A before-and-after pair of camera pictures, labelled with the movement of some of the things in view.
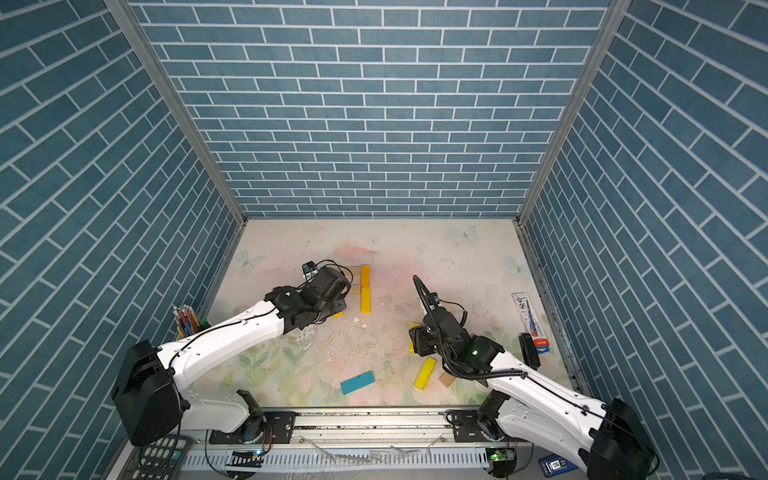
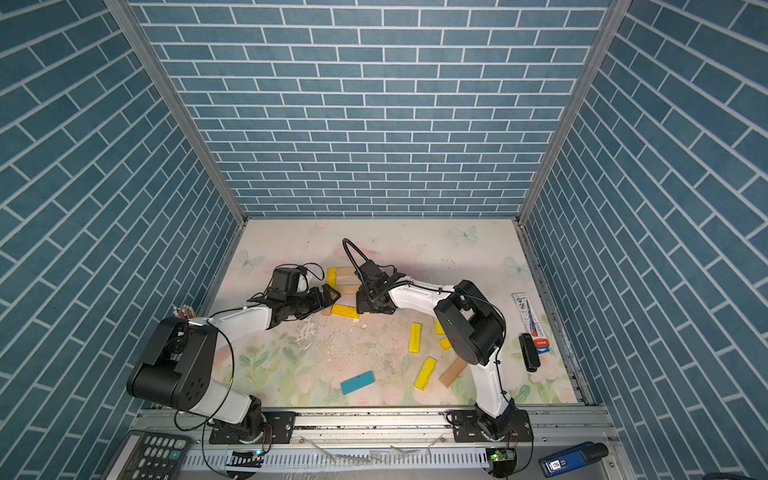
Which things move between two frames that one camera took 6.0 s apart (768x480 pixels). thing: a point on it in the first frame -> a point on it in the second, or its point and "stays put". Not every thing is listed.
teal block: [350, 385] stays put
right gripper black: [419, 337] -> [361, 303]
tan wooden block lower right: [447, 379] stays put
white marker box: [532, 324] stays put
